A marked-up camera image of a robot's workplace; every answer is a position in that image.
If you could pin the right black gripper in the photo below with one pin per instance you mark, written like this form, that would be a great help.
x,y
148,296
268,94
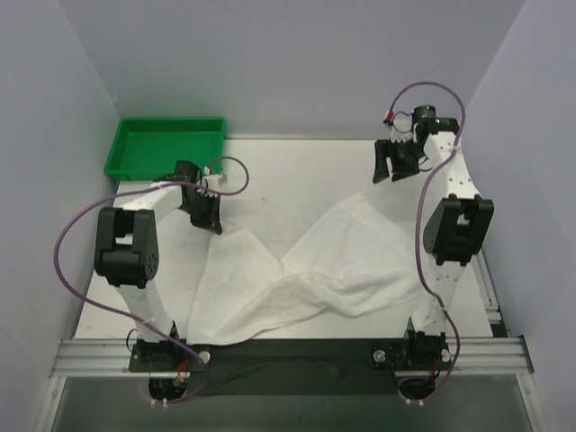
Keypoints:
x,y
400,153

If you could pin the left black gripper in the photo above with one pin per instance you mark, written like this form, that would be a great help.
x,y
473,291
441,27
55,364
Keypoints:
x,y
203,210

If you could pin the white towel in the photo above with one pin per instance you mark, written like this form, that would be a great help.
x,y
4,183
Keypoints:
x,y
352,262

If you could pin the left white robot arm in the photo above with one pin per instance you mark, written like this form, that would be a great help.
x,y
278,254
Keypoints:
x,y
127,253

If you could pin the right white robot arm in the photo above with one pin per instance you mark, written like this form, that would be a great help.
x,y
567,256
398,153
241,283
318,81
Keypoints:
x,y
452,217

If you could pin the green plastic tray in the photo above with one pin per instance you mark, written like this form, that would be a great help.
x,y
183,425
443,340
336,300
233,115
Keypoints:
x,y
145,148

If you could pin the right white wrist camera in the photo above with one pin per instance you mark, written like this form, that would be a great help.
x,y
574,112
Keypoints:
x,y
400,127

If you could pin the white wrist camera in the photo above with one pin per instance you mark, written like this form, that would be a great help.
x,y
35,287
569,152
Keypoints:
x,y
400,127
213,181

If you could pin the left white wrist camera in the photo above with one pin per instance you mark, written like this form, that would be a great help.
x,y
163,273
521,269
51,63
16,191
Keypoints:
x,y
213,181

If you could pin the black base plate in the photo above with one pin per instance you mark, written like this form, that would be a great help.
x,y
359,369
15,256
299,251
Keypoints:
x,y
294,367

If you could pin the aluminium frame rail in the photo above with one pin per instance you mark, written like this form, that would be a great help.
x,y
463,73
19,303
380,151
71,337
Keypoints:
x,y
110,357

